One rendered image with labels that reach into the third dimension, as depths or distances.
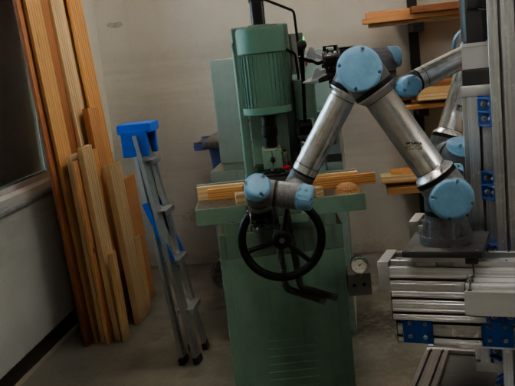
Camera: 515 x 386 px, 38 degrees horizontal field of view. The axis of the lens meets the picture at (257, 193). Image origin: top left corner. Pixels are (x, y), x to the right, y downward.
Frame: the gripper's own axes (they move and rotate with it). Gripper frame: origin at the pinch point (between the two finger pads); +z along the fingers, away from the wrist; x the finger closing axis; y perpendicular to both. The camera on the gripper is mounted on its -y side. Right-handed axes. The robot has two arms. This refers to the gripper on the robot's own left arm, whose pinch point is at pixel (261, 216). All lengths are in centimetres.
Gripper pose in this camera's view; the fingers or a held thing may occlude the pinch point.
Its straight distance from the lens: 238.0
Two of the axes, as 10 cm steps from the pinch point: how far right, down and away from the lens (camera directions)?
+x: 9.9, -1.1, -0.1
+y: 1.0, 9.4, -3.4
